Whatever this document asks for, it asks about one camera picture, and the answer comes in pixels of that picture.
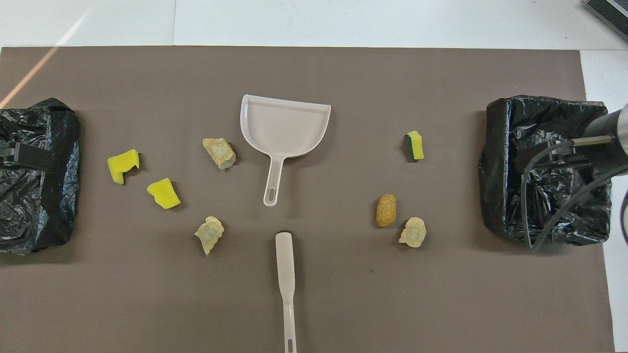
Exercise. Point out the notched yellow sponge piece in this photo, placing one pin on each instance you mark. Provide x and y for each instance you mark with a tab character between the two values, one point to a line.
120	164

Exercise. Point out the small yellow green sponge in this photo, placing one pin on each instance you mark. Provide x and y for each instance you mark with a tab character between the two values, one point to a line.
416	146

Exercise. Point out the yellow sponge chunk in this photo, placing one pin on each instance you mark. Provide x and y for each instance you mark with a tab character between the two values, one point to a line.
164	193

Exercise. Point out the beige sponge scrap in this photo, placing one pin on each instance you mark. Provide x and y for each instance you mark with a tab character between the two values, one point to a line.
219	152
413	232
210	233

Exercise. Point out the beige plastic dustpan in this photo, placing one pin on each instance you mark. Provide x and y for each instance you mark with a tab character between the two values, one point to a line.
284	127

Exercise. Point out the beige hand brush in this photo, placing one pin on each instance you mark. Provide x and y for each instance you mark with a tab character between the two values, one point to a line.
284	260

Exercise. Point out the black bag lined bin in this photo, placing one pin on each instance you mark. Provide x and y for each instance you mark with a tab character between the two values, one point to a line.
539	117
49	206

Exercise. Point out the grey ribbed device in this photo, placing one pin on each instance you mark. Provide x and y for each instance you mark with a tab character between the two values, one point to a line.
613	12

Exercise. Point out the brown oval sponge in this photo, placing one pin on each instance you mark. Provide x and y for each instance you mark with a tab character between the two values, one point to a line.
386	211

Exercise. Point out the brown table mat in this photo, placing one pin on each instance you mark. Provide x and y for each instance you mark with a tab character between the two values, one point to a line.
343	294

